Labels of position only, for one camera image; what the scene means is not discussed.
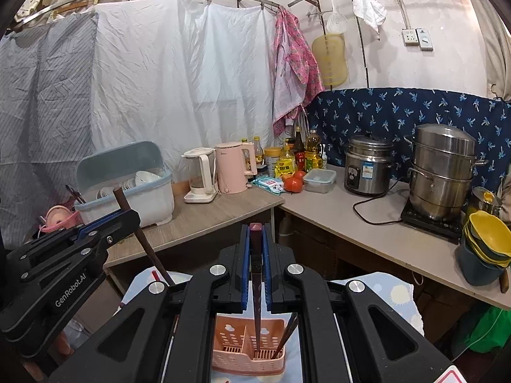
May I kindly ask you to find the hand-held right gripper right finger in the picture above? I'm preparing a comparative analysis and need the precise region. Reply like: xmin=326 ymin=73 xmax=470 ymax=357
xmin=263 ymin=224 xmax=454 ymax=383

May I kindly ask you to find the white mesh strainer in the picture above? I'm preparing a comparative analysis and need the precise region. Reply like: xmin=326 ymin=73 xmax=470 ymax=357
xmin=326 ymin=0 xmax=349 ymax=35

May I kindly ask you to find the dark sauce bottle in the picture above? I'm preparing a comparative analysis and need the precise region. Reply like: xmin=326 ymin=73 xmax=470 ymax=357
xmin=293 ymin=126 xmax=306 ymax=168

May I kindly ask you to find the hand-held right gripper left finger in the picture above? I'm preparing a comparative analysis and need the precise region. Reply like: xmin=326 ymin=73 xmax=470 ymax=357
xmin=48 ymin=224 xmax=250 ymax=383

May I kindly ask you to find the pale yellow cutting board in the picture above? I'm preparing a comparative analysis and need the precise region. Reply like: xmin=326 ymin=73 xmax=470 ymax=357
xmin=312 ymin=34 xmax=349 ymax=89

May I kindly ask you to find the beige curtain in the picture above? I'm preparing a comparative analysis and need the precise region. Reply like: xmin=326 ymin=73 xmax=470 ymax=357
xmin=459 ymin=0 xmax=511 ymax=102

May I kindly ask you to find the red tomato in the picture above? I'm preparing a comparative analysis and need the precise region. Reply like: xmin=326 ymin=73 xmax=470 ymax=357
xmin=283 ymin=175 xmax=304 ymax=194

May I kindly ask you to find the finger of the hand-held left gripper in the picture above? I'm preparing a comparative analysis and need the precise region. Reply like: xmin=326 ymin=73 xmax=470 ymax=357
xmin=30 ymin=211 xmax=125 ymax=250
xmin=6 ymin=209 xmax=141 ymax=288

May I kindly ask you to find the clear food container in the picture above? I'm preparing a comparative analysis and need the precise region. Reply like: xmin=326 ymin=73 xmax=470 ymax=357
xmin=302 ymin=168 xmax=337 ymax=193

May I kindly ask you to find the yellow can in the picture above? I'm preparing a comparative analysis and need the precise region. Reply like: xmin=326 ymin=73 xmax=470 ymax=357
xmin=264 ymin=147 xmax=282 ymax=178

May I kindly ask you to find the black induction cooker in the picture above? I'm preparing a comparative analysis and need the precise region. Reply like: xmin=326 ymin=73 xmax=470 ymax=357
xmin=400 ymin=200 xmax=464 ymax=243

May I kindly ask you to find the wet wipes packet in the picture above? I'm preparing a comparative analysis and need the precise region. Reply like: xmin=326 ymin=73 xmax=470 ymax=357
xmin=251 ymin=175 xmax=286 ymax=197

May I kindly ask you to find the green plastic bag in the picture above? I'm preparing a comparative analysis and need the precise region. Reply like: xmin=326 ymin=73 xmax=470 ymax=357
xmin=464 ymin=306 xmax=511 ymax=354

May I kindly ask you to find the pink plastic basket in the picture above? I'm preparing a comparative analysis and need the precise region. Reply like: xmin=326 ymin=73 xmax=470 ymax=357
xmin=39 ymin=205 xmax=83 ymax=235

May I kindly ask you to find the black power cable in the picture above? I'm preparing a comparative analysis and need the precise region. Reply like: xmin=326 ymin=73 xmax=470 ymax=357
xmin=352 ymin=179 xmax=410 ymax=225

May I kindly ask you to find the steel rice cooker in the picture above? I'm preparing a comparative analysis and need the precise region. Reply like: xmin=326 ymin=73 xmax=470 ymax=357
xmin=344 ymin=130 xmax=394 ymax=198

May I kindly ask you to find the wood grain counter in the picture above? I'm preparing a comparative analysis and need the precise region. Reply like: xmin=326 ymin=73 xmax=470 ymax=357
xmin=103 ymin=181 xmax=286 ymax=269

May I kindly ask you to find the cooking oil bottle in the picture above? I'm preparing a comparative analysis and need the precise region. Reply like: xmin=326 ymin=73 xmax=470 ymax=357
xmin=305 ymin=129 xmax=324 ymax=172

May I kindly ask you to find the stack of yellow teal bowls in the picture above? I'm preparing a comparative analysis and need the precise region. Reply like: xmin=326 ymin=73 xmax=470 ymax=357
xmin=457 ymin=211 xmax=511 ymax=287

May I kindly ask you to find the white glass kettle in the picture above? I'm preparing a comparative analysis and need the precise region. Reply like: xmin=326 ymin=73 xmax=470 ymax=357
xmin=182 ymin=147 xmax=218 ymax=205

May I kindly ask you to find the white hanging sheet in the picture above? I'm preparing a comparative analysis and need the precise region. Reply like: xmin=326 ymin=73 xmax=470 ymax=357
xmin=85 ymin=0 xmax=281 ymax=170

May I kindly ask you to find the dark red chopstick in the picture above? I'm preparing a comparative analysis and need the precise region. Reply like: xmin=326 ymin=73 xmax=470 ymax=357
xmin=248 ymin=223 xmax=264 ymax=352

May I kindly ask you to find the beige counter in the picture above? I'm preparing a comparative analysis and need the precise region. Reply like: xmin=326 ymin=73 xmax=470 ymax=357
xmin=278 ymin=163 xmax=511 ymax=311

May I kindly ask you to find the white dish drainer box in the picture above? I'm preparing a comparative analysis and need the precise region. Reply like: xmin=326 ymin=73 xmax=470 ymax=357
xmin=74 ymin=140 xmax=176 ymax=229

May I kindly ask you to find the white plastic bag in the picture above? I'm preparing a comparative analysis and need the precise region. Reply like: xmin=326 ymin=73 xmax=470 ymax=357
xmin=352 ymin=0 xmax=388 ymax=41

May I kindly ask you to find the steel steamer pot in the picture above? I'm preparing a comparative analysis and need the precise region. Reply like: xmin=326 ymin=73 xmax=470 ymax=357
xmin=403 ymin=124 xmax=489 ymax=221

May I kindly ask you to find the pink floral apron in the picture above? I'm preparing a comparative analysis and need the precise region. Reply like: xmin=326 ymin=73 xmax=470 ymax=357
xmin=272 ymin=5 xmax=325 ymax=137

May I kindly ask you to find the pink perforated utensil basket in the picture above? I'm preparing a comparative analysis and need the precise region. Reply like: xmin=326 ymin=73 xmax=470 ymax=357
xmin=211 ymin=312 xmax=287 ymax=376

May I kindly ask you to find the dark brown chopstick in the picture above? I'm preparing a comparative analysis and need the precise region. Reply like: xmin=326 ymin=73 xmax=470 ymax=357
xmin=275 ymin=313 xmax=300 ymax=358
xmin=112 ymin=186 xmax=175 ymax=286

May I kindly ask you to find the grey striped hanging sheet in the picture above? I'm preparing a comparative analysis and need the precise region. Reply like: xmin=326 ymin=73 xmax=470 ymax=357
xmin=0 ymin=11 xmax=99 ymax=246

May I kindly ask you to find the navy printed wall cloth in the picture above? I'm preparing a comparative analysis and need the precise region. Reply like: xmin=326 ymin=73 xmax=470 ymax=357
xmin=307 ymin=86 xmax=511 ymax=193

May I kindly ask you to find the light blue printed tablecloth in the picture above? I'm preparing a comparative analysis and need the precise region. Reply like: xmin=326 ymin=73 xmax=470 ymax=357
xmin=115 ymin=270 xmax=424 ymax=383

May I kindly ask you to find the pink electric kettle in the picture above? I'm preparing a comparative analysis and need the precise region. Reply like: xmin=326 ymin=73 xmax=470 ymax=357
xmin=215 ymin=141 xmax=256 ymax=197

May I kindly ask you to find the white wall switch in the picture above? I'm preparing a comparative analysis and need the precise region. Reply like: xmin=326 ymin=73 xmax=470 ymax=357
xmin=416 ymin=27 xmax=436 ymax=52

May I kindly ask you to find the yellow packet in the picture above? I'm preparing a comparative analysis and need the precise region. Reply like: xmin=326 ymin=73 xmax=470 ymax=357
xmin=277 ymin=157 xmax=296 ymax=179

